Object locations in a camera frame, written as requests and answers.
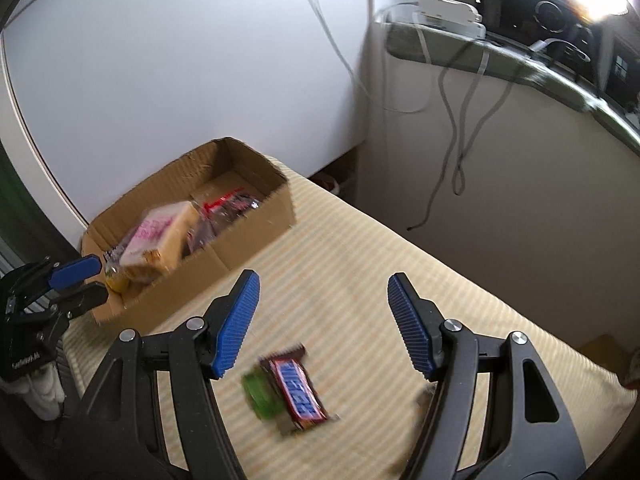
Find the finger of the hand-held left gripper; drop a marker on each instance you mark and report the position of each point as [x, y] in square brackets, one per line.
[85, 297]
[75, 270]

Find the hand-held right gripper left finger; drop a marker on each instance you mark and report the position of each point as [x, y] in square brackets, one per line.
[235, 325]

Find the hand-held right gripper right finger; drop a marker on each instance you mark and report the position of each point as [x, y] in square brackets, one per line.
[410, 320]

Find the yellow green candy packet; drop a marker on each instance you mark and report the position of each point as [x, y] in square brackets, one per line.
[117, 282]

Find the brown cardboard box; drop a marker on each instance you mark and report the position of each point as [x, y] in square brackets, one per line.
[240, 255]

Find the green mint candy packet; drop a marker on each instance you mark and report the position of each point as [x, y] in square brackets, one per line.
[257, 392]

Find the sliced bread clear pack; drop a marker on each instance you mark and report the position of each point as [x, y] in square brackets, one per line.
[160, 240]

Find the clear red-edged cake packet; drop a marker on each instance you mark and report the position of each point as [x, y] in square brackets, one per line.
[227, 207]
[200, 240]

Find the person's left hand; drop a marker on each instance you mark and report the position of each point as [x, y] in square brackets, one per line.
[45, 395]

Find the striped yellow tablecloth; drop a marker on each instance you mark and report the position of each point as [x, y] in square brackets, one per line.
[350, 260]

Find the red white object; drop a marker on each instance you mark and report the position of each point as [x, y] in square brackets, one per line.
[330, 183]

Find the brown cardboard piece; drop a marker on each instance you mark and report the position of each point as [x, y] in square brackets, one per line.
[605, 355]

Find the grey window sill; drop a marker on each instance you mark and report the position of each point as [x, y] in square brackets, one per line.
[500, 62]

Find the white power strip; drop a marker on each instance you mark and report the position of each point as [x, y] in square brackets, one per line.
[450, 12]

